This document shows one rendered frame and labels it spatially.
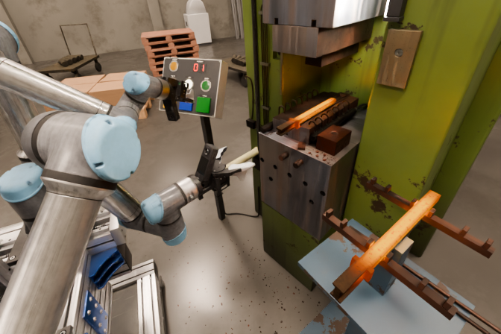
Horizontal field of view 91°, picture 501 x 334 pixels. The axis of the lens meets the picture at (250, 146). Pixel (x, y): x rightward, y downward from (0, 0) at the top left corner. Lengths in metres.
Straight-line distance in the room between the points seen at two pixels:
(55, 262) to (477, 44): 1.03
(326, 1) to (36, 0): 8.74
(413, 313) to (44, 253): 0.89
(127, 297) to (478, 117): 1.83
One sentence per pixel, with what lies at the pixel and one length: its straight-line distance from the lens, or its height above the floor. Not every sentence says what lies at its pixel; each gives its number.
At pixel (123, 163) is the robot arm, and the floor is 1.23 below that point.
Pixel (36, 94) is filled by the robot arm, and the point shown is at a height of 1.29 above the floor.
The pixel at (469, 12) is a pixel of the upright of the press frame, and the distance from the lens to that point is 0.91.
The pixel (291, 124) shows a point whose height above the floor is 1.01.
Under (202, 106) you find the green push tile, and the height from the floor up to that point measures 1.00.
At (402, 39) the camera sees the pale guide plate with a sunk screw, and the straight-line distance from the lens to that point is 0.92.
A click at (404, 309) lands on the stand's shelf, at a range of 0.95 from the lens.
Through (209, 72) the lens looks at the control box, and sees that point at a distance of 1.27.
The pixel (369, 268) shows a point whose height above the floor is 0.97.
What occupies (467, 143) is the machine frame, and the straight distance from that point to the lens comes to 1.48.
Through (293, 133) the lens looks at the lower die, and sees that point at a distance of 1.08.
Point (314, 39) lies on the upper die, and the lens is 0.91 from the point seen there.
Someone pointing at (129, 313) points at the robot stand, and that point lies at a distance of 1.54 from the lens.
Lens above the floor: 1.49
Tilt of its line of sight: 33 degrees down
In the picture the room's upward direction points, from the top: 4 degrees counter-clockwise
